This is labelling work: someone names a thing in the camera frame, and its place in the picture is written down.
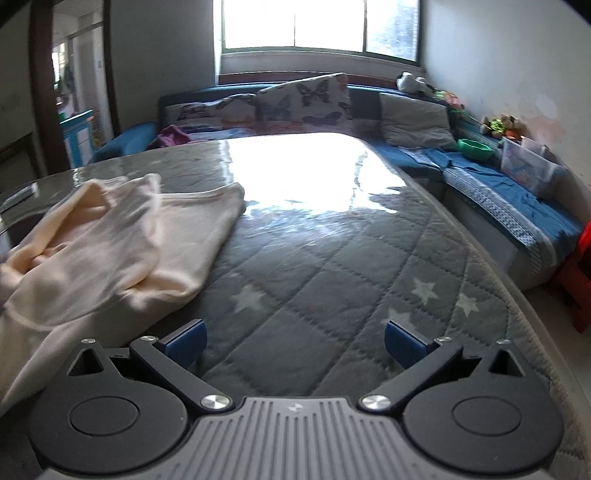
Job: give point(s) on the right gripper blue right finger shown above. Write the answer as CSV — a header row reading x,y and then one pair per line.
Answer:
x,y
406,345

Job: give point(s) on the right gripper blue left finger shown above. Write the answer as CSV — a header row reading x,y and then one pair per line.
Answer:
x,y
186,344

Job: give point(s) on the cream long-sleeve shirt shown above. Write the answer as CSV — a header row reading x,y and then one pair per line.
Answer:
x,y
107,262

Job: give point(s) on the blue corner sofa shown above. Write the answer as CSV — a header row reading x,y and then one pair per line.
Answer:
x,y
530,238

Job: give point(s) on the red plastic stool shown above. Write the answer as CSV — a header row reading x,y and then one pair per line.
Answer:
x,y
574,277

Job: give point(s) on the green plastic bowl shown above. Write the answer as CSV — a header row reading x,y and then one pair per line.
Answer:
x,y
475,150

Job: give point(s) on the magenta crumpled garment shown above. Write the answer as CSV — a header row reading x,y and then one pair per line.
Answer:
x,y
171,136

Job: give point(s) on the clear plastic storage box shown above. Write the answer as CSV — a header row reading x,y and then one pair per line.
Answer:
x,y
533,172

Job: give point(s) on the grey square cushion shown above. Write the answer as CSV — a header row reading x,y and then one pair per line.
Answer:
x,y
414,123

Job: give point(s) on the flat butterfly print cushion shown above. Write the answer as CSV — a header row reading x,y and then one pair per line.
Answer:
x,y
234,111

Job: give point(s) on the light blue small cabinet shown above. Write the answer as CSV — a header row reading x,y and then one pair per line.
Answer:
x,y
78,139

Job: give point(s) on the small plush toys pile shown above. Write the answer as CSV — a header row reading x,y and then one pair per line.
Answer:
x,y
505,126

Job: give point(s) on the upright butterfly print cushion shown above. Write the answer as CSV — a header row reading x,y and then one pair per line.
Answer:
x,y
315,104

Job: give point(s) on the panda plush toy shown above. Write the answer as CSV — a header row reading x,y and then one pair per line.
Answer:
x,y
408,83

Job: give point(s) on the window with green frame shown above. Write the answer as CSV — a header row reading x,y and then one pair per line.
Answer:
x,y
390,29

